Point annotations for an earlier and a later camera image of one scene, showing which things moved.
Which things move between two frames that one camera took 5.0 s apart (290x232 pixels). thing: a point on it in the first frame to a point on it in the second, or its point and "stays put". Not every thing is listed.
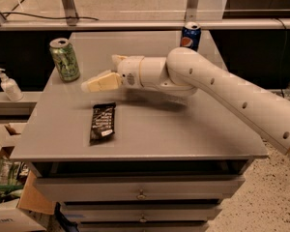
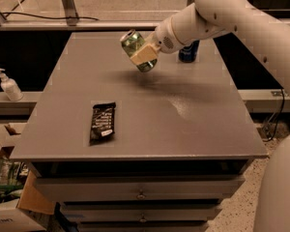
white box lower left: x=6 y=217 stays put
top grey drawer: x=138 y=188 stays put
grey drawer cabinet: x=133 y=159 stays put
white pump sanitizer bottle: x=10 y=87 stays put
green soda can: x=65 y=57 to x=130 y=41
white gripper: x=130 y=72 to x=164 y=39
